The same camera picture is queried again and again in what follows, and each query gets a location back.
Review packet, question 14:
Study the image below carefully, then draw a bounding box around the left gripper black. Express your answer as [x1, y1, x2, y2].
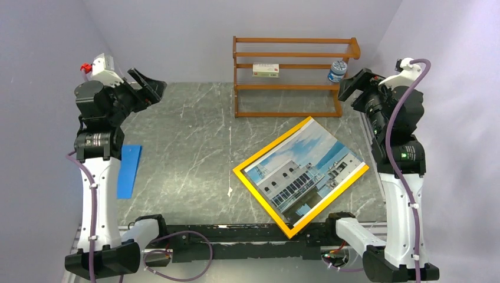
[103, 68, 166, 125]

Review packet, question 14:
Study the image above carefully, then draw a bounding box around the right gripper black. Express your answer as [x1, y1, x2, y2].
[338, 68, 396, 136]

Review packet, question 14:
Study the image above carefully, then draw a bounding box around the building and sky photo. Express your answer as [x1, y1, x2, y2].
[244, 119, 366, 228]

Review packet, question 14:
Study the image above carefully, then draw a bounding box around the yellow wooden picture frame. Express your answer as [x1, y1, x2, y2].
[232, 116, 370, 240]

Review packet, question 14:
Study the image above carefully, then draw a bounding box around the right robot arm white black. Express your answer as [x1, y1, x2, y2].
[324, 60, 440, 282]

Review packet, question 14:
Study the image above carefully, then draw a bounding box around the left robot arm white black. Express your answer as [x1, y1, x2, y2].
[64, 68, 169, 282]

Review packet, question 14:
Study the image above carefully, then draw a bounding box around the white blue jar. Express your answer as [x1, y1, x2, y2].
[327, 61, 348, 83]

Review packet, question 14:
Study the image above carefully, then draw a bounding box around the orange wooden shelf rack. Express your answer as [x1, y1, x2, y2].
[232, 36, 361, 118]

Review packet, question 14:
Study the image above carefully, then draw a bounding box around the blue plastic board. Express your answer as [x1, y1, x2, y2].
[117, 144, 142, 199]

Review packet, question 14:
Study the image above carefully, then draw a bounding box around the white red medicine box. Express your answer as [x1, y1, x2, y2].
[252, 63, 279, 78]

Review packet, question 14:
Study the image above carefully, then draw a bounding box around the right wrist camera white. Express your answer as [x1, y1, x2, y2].
[379, 57, 422, 88]

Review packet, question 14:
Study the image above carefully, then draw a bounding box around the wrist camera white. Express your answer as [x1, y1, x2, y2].
[379, 57, 422, 88]
[80, 53, 124, 87]

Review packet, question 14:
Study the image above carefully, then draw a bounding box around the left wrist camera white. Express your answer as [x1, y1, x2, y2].
[80, 53, 124, 87]

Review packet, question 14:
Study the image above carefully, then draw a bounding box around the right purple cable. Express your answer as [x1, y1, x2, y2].
[385, 58, 432, 283]

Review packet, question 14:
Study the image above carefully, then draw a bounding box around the purple cable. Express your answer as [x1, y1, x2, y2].
[385, 58, 432, 283]
[65, 151, 98, 283]

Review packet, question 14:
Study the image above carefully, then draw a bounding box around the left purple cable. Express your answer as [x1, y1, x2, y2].
[65, 151, 98, 283]

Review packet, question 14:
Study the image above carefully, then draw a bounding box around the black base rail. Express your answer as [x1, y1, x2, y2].
[146, 223, 343, 263]

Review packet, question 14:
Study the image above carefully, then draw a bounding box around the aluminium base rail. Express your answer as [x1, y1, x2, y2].
[62, 222, 392, 283]

